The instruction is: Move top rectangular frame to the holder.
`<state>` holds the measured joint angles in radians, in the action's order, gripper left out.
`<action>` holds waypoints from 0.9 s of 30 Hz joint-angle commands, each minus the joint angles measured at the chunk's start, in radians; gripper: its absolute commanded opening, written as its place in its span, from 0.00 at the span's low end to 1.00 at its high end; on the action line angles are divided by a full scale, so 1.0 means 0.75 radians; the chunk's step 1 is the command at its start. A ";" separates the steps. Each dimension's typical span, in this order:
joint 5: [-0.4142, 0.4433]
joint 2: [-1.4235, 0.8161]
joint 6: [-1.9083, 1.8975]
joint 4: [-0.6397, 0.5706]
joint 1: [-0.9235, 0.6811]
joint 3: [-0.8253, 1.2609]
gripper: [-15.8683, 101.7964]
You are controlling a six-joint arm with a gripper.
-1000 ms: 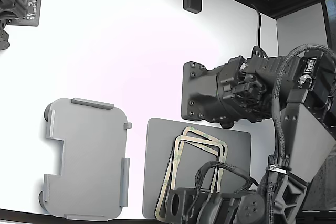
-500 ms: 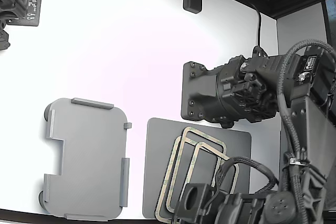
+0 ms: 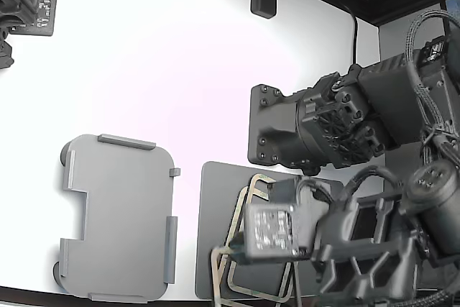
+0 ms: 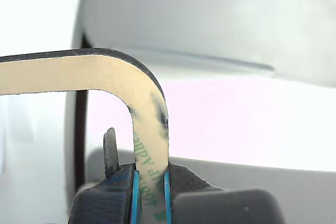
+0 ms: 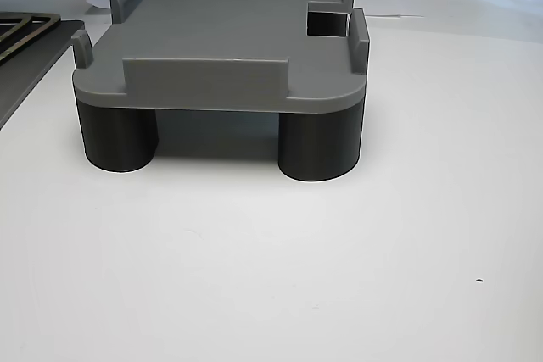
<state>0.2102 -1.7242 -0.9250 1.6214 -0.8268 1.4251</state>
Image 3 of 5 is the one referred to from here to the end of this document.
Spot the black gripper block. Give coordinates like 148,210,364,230
224,191,432,299

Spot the tan rectangular frame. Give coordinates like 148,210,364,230
210,184,274,307
228,173,299,303

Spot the dark circuit board plate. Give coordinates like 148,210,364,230
10,0,58,37

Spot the wrist camera with circuit board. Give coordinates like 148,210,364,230
244,177,310,261

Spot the grey frame holder plate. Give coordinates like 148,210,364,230
52,133,182,304

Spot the black camera cable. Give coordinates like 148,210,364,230
298,165,405,214

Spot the thin black power cable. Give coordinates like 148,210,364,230
343,4,359,68

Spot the grey braided cable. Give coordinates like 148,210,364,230
405,9,460,142
408,12,460,150

